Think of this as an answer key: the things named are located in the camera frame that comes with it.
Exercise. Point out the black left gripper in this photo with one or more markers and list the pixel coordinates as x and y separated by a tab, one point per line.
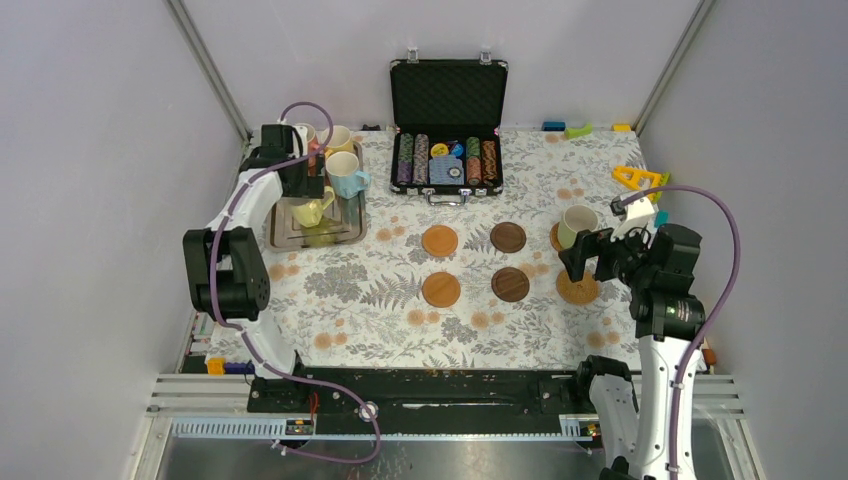
311	185

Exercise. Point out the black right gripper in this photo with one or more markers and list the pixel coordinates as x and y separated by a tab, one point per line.
592	243

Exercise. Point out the woven cork coaster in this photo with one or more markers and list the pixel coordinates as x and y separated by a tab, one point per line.
582	292

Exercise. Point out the light green mug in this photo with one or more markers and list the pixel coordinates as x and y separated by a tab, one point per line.
573	220

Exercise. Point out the light blue mug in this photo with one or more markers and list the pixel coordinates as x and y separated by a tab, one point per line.
346	176

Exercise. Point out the pale yellow mug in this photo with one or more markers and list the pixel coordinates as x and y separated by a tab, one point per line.
310	212

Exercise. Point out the dark walnut wooden coaster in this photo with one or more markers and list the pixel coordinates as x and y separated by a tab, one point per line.
508	237

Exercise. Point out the dark brown wooden coaster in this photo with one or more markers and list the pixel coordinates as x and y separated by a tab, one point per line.
510	284

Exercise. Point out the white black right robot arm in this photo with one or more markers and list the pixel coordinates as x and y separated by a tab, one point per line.
645	430

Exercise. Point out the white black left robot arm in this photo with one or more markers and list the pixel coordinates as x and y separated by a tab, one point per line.
227	276

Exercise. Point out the woven rattan coaster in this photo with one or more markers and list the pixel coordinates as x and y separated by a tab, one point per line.
554	238

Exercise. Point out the orange wooden coaster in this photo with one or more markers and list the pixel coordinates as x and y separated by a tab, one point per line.
439	241

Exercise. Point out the light brown wooden coaster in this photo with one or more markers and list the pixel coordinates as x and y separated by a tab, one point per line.
441	290

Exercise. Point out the pink mug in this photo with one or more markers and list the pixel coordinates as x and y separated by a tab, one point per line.
307	134

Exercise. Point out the teal toy block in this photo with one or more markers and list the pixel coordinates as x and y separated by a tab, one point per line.
661	218

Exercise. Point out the yellow triangle toy block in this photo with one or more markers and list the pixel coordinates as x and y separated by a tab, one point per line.
636	179

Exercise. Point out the silver metal tray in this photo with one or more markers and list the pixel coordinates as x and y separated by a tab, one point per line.
343	222

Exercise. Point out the brown wooden block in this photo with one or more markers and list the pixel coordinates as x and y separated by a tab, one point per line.
709	357

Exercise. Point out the green toy block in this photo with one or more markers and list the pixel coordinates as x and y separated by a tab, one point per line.
577	132

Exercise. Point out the floral table mat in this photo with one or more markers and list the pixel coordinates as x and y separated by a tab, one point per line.
361	305

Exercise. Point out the black poker chip case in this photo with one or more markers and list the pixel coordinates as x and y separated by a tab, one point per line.
447	115

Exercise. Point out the dark blue toy block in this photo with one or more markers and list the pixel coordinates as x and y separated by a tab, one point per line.
238	368

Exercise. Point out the orange toy block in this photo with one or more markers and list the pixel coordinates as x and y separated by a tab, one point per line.
216	366

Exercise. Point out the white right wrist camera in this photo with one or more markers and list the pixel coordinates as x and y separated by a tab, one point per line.
634	212

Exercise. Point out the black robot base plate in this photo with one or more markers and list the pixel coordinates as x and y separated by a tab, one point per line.
426	401

